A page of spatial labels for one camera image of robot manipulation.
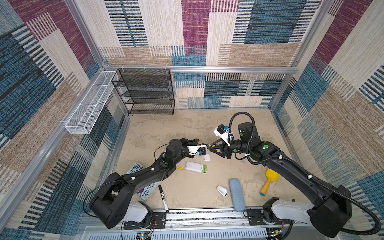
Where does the blue grey fabric case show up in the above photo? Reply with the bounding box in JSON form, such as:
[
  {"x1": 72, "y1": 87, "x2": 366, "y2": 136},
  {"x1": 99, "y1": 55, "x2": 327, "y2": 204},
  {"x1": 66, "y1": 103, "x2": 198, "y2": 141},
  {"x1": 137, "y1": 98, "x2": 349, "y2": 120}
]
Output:
[{"x1": 230, "y1": 178, "x2": 246, "y2": 212}]

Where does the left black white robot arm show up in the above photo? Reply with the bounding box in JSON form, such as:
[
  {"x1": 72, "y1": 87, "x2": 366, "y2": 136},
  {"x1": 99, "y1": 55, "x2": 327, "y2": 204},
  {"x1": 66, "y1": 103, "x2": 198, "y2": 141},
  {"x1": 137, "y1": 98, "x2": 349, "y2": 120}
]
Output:
[{"x1": 89, "y1": 138, "x2": 200, "y2": 229}]

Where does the white wire mesh basket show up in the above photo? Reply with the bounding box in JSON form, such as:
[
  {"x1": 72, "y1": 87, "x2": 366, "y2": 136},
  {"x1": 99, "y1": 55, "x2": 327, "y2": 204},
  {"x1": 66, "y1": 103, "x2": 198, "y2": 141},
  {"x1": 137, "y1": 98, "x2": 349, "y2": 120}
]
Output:
[{"x1": 65, "y1": 71, "x2": 116, "y2": 135}]

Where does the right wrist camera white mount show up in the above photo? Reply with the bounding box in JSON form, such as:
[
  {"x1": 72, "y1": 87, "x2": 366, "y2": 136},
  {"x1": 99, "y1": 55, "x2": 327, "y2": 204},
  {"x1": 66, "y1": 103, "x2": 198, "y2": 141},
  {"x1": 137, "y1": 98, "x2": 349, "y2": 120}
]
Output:
[{"x1": 214, "y1": 124, "x2": 230, "y2": 146}]

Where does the black wire shelf rack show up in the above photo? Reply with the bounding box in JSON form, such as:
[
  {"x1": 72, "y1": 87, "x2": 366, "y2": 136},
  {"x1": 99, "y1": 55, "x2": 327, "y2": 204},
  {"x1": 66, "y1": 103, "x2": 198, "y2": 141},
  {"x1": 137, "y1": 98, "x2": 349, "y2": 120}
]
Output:
[{"x1": 112, "y1": 69, "x2": 176, "y2": 115}]

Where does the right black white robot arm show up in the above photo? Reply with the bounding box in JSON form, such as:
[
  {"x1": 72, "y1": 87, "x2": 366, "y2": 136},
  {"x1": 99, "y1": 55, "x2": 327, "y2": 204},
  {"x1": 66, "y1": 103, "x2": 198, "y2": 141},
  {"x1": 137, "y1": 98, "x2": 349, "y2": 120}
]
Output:
[{"x1": 209, "y1": 123, "x2": 352, "y2": 238}]

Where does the black marker pen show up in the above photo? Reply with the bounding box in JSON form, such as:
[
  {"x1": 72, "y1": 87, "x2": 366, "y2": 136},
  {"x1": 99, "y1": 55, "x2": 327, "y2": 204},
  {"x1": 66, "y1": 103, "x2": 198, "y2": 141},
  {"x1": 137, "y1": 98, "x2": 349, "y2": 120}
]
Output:
[{"x1": 159, "y1": 185, "x2": 169, "y2": 213}]

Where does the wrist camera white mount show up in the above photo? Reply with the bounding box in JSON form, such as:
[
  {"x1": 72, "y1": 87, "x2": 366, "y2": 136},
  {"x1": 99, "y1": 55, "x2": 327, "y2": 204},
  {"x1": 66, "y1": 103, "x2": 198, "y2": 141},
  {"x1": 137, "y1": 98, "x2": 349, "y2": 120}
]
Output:
[
  {"x1": 187, "y1": 146, "x2": 207, "y2": 156},
  {"x1": 214, "y1": 124, "x2": 230, "y2": 146}
]

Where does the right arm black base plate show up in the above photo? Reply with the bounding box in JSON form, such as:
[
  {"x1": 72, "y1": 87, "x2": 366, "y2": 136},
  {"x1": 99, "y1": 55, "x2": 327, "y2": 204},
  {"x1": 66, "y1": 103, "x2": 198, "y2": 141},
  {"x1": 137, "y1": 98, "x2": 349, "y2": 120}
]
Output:
[{"x1": 243, "y1": 208, "x2": 291, "y2": 226}]

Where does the black yellow handled screwdriver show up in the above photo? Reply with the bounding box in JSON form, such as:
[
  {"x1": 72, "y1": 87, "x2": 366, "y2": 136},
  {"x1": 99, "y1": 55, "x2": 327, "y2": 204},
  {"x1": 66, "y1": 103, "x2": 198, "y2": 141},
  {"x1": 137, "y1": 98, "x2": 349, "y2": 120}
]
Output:
[{"x1": 194, "y1": 143, "x2": 208, "y2": 148}]

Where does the black corrugated cable hose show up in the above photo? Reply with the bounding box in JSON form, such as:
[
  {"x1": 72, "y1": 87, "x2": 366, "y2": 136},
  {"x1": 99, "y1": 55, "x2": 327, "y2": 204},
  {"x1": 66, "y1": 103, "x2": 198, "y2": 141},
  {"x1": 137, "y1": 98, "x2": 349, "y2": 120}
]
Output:
[{"x1": 228, "y1": 111, "x2": 382, "y2": 236}]

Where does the white remote with green buttons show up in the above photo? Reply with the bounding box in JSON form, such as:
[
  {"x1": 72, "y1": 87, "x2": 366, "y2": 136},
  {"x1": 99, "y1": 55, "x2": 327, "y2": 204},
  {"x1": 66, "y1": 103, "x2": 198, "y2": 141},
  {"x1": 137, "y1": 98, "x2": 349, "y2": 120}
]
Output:
[{"x1": 185, "y1": 162, "x2": 203, "y2": 174}]

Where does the small white plastic device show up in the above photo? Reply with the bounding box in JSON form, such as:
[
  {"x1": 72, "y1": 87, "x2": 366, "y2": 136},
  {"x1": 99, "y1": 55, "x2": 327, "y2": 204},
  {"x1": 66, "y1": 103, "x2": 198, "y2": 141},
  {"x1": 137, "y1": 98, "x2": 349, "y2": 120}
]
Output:
[{"x1": 217, "y1": 185, "x2": 228, "y2": 197}]

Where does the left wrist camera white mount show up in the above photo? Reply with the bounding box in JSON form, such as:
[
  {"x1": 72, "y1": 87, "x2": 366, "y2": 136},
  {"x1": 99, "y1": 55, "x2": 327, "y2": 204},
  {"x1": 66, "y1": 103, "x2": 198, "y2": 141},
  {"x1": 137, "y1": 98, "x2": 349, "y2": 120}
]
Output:
[{"x1": 187, "y1": 146, "x2": 207, "y2": 156}]

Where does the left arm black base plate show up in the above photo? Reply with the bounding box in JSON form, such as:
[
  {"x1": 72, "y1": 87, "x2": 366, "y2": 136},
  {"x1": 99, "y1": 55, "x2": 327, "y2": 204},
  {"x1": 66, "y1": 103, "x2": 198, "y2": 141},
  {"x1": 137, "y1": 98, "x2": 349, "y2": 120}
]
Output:
[{"x1": 123, "y1": 211, "x2": 167, "y2": 230}]

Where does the colourful paperback book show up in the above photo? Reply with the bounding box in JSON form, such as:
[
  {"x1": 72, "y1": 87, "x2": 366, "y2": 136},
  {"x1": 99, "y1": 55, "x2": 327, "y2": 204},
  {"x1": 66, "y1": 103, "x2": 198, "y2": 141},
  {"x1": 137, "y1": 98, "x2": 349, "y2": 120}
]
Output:
[{"x1": 125, "y1": 162, "x2": 161, "y2": 202}]

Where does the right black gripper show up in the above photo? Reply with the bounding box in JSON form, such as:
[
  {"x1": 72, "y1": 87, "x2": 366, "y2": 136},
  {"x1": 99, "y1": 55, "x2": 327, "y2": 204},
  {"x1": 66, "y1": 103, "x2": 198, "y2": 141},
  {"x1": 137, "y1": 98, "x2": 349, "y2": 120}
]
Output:
[{"x1": 209, "y1": 137, "x2": 251, "y2": 159}]

